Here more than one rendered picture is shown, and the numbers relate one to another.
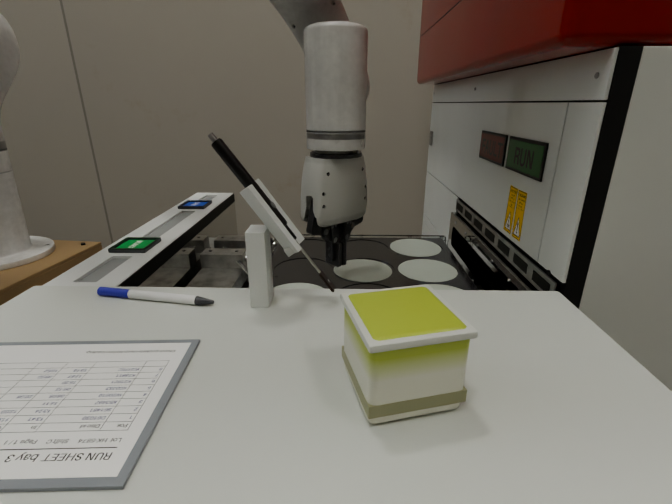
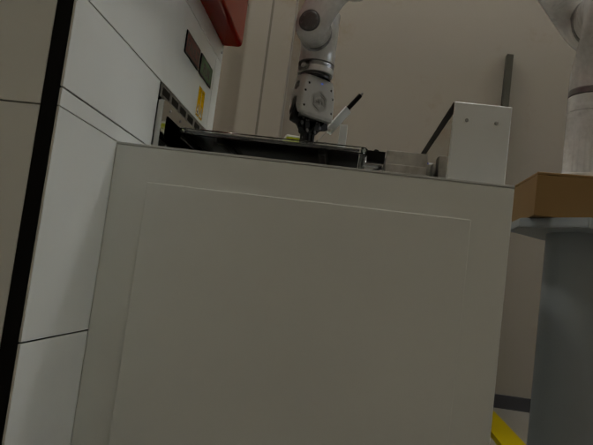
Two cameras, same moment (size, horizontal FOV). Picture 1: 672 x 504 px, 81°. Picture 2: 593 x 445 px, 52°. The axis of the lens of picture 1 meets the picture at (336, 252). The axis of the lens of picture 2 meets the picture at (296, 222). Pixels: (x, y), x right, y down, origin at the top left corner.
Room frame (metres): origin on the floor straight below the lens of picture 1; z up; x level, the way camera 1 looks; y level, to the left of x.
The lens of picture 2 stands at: (1.96, 0.08, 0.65)
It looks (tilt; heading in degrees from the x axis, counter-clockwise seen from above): 5 degrees up; 183
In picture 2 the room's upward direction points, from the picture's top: 7 degrees clockwise
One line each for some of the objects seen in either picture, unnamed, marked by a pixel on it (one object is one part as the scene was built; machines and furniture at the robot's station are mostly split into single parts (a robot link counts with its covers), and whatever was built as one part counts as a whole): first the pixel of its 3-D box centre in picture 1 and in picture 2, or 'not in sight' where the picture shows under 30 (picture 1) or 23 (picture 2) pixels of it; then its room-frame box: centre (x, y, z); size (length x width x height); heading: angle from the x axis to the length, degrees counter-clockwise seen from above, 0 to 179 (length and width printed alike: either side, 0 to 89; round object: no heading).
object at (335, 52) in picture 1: (336, 79); (319, 37); (0.59, 0.00, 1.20); 0.09 x 0.08 x 0.13; 169
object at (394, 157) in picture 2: (235, 243); (406, 160); (0.78, 0.21, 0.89); 0.08 x 0.03 x 0.03; 89
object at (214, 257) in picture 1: (224, 257); not in sight; (0.70, 0.21, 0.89); 0.08 x 0.03 x 0.03; 89
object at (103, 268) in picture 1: (174, 258); (449, 174); (0.70, 0.31, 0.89); 0.55 x 0.09 x 0.14; 179
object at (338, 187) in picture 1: (335, 184); (311, 97); (0.58, 0.00, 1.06); 0.10 x 0.07 x 0.11; 132
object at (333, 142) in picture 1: (337, 141); (314, 71); (0.58, 0.00, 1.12); 0.09 x 0.08 x 0.03; 132
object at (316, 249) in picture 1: (365, 270); (280, 158); (0.63, -0.05, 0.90); 0.34 x 0.34 x 0.01; 89
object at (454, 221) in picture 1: (483, 269); (186, 147); (0.64, -0.26, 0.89); 0.44 x 0.02 x 0.10; 179
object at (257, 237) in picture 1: (274, 244); (336, 131); (0.39, 0.06, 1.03); 0.06 x 0.04 x 0.13; 89
